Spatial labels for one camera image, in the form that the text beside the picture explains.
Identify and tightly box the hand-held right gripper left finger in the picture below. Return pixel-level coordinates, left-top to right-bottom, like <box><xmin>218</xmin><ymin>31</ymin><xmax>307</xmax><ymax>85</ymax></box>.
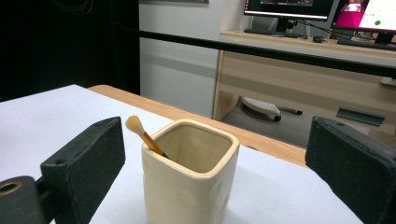
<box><xmin>40</xmin><ymin>116</ymin><xmax>127</xmax><ymax>224</ymax></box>

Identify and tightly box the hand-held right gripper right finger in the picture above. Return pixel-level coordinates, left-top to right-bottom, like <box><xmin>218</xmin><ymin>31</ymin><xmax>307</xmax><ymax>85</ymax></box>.
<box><xmin>304</xmin><ymin>116</ymin><xmax>396</xmax><ymax>224</ymax></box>

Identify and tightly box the makeup brush with dark handle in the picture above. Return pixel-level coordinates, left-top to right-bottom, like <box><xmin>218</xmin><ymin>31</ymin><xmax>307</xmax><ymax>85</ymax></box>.
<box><xmin>124</xmin><ymin>115</ymin><xmax>169</xmax><ymax>160</ymax></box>

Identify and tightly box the cream square ceramic cup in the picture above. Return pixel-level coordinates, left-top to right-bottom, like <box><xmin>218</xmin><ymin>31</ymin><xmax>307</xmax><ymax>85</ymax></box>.
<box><xmin>141</xmin><ymin>118</ymin><xmax>241</xmax><ymax>224</ymax></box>

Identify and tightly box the grey label holder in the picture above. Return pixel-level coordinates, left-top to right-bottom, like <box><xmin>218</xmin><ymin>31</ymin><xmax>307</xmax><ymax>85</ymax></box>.
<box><xmin>336</xmin><ymin>106</ymin><xmax>387</xmax><ymax>127</ymax></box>

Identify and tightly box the white table sheet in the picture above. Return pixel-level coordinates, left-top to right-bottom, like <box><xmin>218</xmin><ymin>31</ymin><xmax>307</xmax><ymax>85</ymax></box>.
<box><xmin>0</xmin><ymin>84</ymin><xmax>364</xmax><ymax>224</ymax></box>

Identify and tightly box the office chair base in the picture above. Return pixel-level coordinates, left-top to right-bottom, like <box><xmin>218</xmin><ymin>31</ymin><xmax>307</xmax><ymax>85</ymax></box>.
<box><xmin>240</xmin><ymin>95</ymin><xmax>304</xmax><ymax>122</ymax></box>

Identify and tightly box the light wooden desk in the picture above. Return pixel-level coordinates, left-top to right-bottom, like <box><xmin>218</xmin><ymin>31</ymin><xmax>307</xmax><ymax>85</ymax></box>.
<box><xmin>212</xmin><ymin>29</ymin><xmax>396</xmax><ymax>151</ymax></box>

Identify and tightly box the black keyboard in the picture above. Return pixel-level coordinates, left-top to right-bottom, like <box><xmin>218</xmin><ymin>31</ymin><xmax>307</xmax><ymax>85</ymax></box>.
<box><xmin>243</xmin><ymin>27</ymin><xmax>303</xmax><ymax>39</ymax></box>
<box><xmin>336</xmin><ymin>37</ymin><xmax>396</xmax><ymax>52</ymax></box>

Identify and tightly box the dark curtain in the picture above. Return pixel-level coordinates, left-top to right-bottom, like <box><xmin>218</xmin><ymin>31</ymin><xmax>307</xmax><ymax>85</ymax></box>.
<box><xmin>0</xmin><ymin>0</ymin><xmax>140</xmax><ymax>103</ymax></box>

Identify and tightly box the white cabinet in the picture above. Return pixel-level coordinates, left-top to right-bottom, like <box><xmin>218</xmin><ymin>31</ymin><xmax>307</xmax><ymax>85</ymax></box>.
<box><xmin>138</xmin><ymin>0</ymin><xmax>251</xmax><ymax>119</ymax></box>

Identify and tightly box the computer monitor with pink screen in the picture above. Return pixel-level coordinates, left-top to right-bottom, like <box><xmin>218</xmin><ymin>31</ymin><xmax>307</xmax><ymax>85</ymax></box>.
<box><xmin>331</xmin><ymin>0</ymin><xmax>396</xmax><ymax>45</ymax></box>

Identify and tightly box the computer monitor with dark screen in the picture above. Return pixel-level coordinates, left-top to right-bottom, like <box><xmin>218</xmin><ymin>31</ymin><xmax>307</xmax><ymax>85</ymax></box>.
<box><xmin>243</xmin><ymin>0</ymin><xmax>341</xmax><ymax>34</ymax></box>

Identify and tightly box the black horizontal frame bar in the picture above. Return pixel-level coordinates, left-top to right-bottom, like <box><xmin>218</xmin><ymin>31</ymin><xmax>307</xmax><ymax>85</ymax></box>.
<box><xmin>119</xmin><ymin>25</ymin><xmax>396</xmax><ymax>79</ymax></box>

